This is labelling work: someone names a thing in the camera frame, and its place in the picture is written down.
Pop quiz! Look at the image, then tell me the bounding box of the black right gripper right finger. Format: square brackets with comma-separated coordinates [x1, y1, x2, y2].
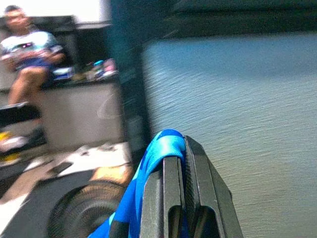
[184, 135, 245, 238]

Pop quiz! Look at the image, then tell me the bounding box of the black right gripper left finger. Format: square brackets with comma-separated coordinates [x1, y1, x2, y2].
[140, 156, 186, 238]

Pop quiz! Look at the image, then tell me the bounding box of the blue triangle patterned jersey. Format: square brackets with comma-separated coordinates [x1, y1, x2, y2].
[88, 128, 186, 238]

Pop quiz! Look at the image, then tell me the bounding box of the brown cardboard box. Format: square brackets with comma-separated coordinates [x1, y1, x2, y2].
[90, 165, 133, 185]

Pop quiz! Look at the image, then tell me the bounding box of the black floor fan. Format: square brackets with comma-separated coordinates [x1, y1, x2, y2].
[47, 179, 129, 238]

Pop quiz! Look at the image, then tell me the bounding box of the flat black pad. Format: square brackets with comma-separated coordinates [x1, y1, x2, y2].
[48, 162, 72, 175]

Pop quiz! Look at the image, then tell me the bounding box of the grey cabinet with arc mark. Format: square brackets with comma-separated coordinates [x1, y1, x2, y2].
[0, 81, 124, 149]

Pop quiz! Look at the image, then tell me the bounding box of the teal capped bottle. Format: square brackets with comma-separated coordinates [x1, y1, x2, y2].
[93, 60, 105, 77]

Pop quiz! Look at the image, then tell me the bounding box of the blue and white box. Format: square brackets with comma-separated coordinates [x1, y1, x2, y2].
[53, 67, 75, 80]

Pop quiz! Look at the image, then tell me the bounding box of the seated person in white shirt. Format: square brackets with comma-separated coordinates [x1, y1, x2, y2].
[0, 4, 69, 106]

